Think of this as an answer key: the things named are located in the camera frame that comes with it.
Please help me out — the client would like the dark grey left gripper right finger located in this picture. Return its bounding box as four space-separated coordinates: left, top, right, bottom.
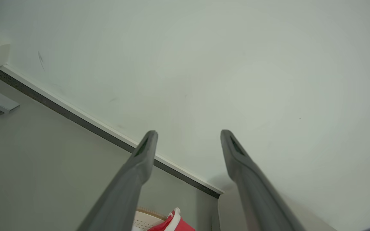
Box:
220 129 306 231

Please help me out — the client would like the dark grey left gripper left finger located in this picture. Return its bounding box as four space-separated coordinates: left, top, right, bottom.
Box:
77 130 158 231

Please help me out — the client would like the red knitted garment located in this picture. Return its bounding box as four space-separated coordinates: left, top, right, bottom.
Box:
146 208 196 231

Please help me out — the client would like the white perforated laundry basket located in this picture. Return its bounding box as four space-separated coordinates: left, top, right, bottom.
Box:
132 208 168 231

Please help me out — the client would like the light grey sofa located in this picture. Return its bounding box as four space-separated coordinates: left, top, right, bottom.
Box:
211 184 370 231

